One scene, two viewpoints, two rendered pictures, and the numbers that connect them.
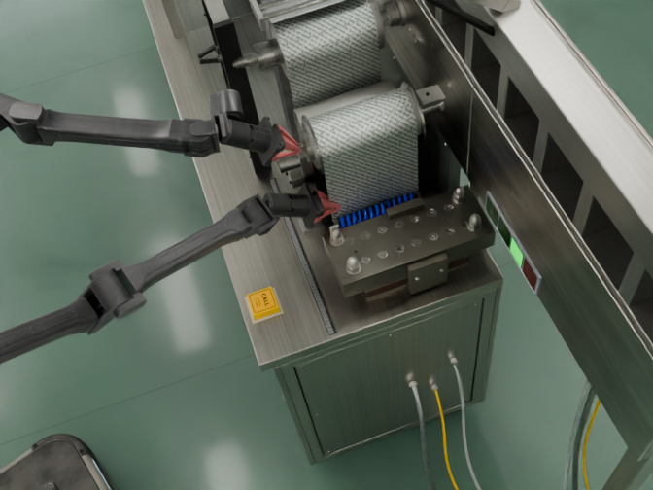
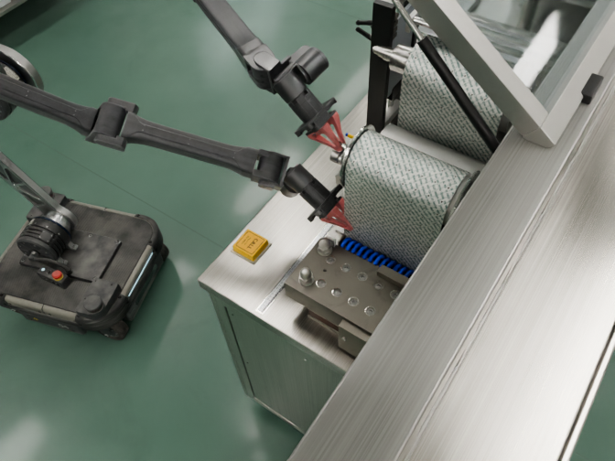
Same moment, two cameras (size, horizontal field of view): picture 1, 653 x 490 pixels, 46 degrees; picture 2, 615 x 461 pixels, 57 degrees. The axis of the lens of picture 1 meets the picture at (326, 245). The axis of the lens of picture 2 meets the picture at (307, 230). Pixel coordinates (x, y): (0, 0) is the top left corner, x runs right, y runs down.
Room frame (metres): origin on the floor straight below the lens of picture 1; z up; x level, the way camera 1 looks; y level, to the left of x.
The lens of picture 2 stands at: (0.53, -0.58, 2.18)
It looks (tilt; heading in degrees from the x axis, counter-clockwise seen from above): 54 degrees down; 47
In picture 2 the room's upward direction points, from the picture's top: 4 degrees counter-clockwise
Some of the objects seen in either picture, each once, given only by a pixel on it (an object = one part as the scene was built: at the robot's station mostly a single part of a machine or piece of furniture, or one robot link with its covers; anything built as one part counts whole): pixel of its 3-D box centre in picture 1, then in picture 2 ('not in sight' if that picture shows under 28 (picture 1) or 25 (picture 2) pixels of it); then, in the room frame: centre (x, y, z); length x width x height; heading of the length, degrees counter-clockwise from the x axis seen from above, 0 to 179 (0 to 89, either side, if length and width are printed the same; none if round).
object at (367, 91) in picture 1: (348, 117); (428, 167); (1.36, -0.12, 1.18); 0.26 x 0.12 x 0.12; 100
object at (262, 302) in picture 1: (262, 302); (251, 244); (1.03, 0.19, 0.91); 0.07 x 0.07 x 0.02; 10
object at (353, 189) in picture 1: (373, 184); (387, 235); (1.18, -0.14, 1.11); 0.23 x 0.01 x 0.18; 100
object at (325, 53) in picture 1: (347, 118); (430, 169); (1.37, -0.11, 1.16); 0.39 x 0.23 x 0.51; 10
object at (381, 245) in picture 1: (407, 239); (373, 304); (1.07, -0.20, 1.00); 0.40 x 0.16 x 0.06; 100
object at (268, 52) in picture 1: (267, 53); (406, 60); (1.46, 0.05, 1.34); 0.06 x 0.06 x 0.06; 10
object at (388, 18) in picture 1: (388, 16); not in sight; (1.52, -0.26, 1.34); 0.07 x 0.07 x 0.07; 10
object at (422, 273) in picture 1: (428, 274); (358, 345); (0.98, -0.23, 0.97); 0.10 x 0.03 x 0.11; 100
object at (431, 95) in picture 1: (429, 95); not in sight; (1.27, -0.31, 1.28); 0.06 x 0.05 x 0.02; 100
